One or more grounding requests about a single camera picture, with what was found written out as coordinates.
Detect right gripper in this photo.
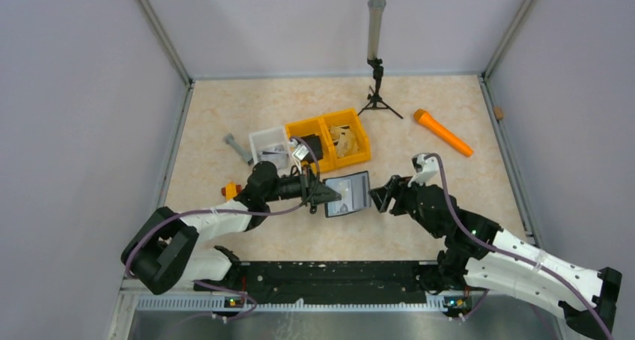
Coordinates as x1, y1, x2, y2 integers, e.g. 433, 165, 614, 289
369, 172, 443, 238

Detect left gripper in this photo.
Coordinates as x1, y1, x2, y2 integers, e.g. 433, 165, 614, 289
264, 164, 341, 206

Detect black leather card holder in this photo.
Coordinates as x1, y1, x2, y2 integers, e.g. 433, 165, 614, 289
324, 171, 371, 218

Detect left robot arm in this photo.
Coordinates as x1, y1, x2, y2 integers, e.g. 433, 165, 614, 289
121, 161, 341, 295

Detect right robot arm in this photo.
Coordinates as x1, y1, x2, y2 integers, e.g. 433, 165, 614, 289
369, 175, 622, 339

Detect yellow bin with black cards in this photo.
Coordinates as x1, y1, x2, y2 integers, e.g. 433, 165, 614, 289
285, 118, 335, 173

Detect black cards stack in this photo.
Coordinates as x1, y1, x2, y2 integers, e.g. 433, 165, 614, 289
301, 134, 323, 161

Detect white card in bin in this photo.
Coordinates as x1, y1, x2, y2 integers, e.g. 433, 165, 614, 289
258, 145, 289, 169

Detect yellow bin with beige cards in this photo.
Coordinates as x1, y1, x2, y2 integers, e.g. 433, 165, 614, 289
322, 109, 371, 169

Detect beige striped cards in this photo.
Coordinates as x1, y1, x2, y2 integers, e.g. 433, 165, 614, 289
329, 125, 359, 158

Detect white plastic bin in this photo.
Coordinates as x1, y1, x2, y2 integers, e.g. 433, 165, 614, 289
249, 127, 291, 171

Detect yellow toy car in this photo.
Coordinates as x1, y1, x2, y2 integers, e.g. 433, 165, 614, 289
221, 181, 242, 201

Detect orange toy microphone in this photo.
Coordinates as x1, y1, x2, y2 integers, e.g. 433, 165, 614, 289
413, 109, 473, 157

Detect black mini tripod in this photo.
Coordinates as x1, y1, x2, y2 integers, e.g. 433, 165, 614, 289
357, 58, 404, 119

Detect grey plastic bolt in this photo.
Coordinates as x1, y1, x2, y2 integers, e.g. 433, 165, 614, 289
223, 133, 254, 166

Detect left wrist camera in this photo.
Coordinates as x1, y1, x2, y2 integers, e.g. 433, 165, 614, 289
291, 142, 310, 162

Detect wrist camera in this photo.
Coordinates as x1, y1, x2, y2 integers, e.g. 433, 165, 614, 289
291, 142, 310, 162
407, 153, 440, 187

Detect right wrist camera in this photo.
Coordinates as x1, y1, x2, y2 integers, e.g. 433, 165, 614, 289
407, 153, 440, 187

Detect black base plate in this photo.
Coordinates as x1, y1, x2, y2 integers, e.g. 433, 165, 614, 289
193, 261, 470, 306

